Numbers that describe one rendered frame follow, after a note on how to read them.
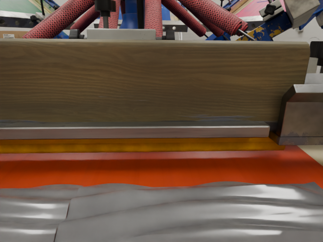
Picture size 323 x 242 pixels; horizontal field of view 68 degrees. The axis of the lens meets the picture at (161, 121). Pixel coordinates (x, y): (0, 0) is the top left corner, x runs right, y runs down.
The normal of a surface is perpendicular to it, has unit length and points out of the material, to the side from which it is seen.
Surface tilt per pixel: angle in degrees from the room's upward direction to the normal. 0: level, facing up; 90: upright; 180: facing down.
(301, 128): 90
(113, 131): 90
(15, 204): 26
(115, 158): 0
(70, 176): 0
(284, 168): 0
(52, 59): 90
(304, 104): 90
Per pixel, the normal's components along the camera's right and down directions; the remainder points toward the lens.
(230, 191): -0.01, -0.69
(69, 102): 0.05, 0.33
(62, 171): 0.01, -0.95
